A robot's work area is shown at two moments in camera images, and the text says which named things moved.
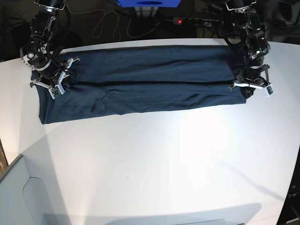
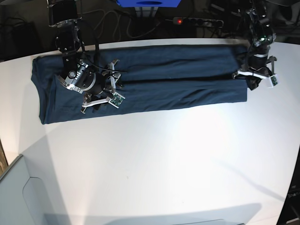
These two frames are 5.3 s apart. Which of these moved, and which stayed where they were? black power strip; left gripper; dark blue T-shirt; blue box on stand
Moved: left gripper
Stayed: black power strip; dark blue T-shirt; blue box on stand
